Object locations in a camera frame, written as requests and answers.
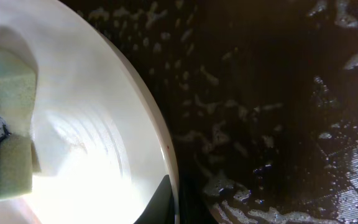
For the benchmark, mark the green yellow sponge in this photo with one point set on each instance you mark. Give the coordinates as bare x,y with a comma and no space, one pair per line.
17,97

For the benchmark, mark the cream plate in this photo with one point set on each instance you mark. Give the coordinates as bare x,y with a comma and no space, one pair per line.
100,146

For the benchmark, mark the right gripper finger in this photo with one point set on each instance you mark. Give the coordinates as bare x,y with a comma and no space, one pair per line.
160,209

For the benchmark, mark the dark brown serving tray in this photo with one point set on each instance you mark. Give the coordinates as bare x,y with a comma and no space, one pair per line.
260,97

